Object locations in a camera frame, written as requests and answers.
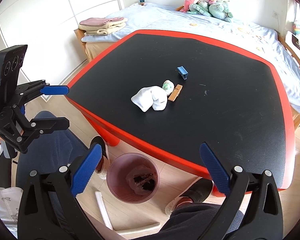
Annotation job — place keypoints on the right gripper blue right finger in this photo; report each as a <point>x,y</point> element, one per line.
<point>219,174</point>

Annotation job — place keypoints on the pink trash bin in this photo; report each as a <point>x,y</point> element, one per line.
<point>133,178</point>

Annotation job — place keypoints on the teal plush toy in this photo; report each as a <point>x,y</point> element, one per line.
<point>214,8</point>

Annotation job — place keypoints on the folded towels stack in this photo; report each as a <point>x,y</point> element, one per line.
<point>102,26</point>

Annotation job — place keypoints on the blue metal clip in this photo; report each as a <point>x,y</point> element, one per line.
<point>183,72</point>

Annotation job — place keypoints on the red table with black top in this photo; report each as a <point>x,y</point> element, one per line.
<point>232,99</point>

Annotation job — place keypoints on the right slipper shoe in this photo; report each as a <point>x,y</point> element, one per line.
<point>197,192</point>

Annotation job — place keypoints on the wooden clothespin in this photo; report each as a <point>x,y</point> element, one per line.
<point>175,93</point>

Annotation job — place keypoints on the white sock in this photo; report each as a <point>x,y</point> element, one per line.
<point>155,97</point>

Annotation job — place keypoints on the bed with blue sheet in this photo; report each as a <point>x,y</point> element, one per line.
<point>259,40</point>

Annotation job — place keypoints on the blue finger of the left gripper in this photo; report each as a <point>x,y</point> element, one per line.
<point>49,125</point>
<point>55,90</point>

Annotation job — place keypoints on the green white yarn ball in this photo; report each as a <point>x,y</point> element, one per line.
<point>168,87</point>

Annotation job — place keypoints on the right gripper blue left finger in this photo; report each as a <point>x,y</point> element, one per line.
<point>83,167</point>

